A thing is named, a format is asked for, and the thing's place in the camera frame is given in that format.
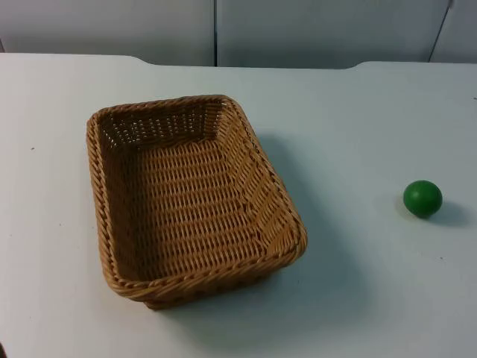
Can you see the pale brown wicker basket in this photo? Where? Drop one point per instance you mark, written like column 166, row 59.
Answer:
column 194, row 194

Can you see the green ball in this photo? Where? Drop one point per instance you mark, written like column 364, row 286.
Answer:
column 422, row 198

